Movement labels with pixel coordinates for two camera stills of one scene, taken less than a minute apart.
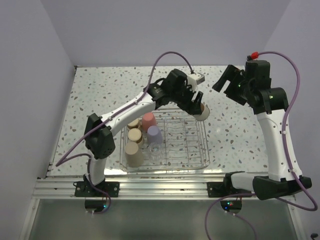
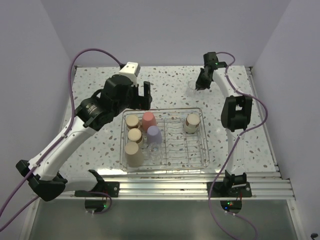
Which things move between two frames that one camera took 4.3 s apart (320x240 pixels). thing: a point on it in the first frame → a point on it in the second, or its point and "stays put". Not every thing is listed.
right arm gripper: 233,74 → 200,84
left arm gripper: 194,107 → 141,102
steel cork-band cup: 205,113 → 192,123
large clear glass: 154,153 stays put
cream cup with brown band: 135,124 stays put
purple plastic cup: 154,135 stays put
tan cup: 135,134 stays put
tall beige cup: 135,157 stays put
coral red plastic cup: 148,120 stays put
